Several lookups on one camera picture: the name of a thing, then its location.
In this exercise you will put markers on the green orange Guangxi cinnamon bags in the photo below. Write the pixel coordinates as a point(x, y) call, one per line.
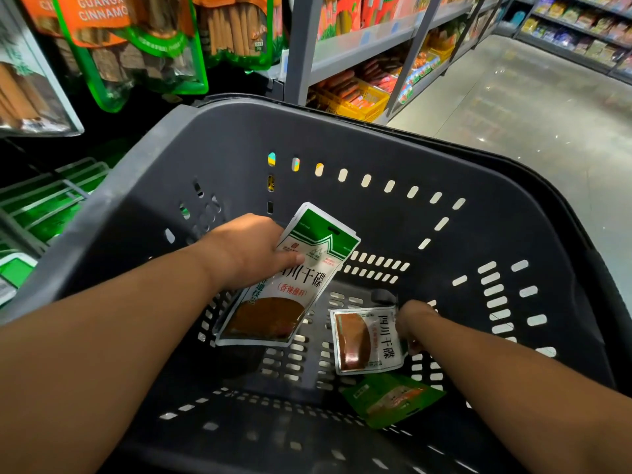
point(242, 29)
point(109, 34)

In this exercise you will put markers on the yellow display trays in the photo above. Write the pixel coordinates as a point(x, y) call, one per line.
point(355, 98)

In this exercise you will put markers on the row of green white packets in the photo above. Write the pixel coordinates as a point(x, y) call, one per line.
point(54, 197)

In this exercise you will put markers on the person's left hand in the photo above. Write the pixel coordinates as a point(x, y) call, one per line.
point(247, 251)

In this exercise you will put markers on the person's right hand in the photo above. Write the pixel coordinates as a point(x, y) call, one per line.
point(417, 321)

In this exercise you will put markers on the person's right forearm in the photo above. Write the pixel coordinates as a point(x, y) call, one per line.
point(533, 400)

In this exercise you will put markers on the person's left forearm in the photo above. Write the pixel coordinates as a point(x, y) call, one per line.
point(99, 370)

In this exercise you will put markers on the green angelica slices packet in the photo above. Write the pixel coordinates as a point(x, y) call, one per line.
point(395, 400)

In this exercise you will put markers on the row of red orange packets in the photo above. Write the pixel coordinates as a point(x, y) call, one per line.
point(365, 10)

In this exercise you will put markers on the rows of colourful packaged goods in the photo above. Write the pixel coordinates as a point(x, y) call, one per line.
point(583, 24)

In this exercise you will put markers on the row of clear green-top packets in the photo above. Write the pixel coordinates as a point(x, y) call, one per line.
point(15, 271)

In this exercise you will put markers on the gray metal shelving unit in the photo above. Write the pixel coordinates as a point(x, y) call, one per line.
point(301, 44)
point(573, 49)

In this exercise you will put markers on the black shopping basket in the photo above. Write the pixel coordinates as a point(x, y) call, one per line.
point(395, 143)

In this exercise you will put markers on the clear cinnamon packets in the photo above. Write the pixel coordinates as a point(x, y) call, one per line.
point(30, 93)

